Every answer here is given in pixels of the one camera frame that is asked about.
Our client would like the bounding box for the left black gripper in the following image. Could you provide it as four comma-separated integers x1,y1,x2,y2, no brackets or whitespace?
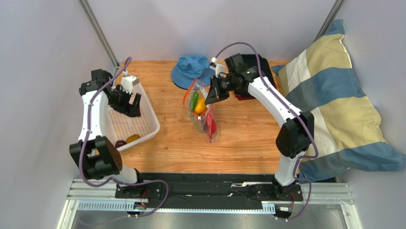
108,85,142,118

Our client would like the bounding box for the yellow green mango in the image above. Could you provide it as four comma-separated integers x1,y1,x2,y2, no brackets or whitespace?
195,97,207,115

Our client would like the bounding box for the clear orange-zip bag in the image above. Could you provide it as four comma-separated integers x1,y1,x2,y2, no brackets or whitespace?
183,78,219,143

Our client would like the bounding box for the yellow brown passion fruit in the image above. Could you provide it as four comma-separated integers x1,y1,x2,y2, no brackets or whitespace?
126,134,141,144

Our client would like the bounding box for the red chili pepper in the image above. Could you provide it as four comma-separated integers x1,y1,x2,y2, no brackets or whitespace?
205,113,217,141

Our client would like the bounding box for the green chili pepper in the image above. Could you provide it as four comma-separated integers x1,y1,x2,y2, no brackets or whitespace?
189,91,199,112

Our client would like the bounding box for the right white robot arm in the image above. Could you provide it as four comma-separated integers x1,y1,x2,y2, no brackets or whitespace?
205,53,314,198

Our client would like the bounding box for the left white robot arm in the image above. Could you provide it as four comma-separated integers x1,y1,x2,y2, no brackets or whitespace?
69,69,142,187

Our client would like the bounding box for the white plastic basket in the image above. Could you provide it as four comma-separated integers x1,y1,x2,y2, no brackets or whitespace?
104,83,160,152

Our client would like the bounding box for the blue bucket hat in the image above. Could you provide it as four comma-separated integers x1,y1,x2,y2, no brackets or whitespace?
170,55,215,90

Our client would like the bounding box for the black folded cloth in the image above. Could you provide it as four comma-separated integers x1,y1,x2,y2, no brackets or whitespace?
234,54,277,101

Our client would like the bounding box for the blue yellow checked pillow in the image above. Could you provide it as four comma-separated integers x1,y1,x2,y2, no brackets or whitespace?
273,20,406,182

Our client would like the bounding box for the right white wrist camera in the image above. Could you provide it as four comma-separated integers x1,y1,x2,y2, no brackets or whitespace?
210,57,225,77

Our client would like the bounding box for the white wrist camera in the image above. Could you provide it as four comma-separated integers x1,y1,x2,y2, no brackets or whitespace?
210,57,225,77
120,70,139,94

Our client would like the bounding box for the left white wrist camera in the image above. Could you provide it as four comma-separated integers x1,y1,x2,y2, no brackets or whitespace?
120,70,139,94

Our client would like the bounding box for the left aluminium corner post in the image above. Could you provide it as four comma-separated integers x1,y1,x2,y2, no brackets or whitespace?
78,0,121,73

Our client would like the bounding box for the aluminium corner post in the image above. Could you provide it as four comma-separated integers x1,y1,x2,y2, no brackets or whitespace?
78,0,121,73
314,0,346,41

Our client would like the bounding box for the aluminium frame rail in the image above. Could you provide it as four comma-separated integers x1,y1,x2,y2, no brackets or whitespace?
57,179,362,229

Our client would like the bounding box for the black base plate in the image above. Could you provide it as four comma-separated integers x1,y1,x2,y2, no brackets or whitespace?
115,172,304,210

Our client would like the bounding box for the right aluminium corner post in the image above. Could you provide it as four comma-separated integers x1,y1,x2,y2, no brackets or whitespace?
314,0,346,41

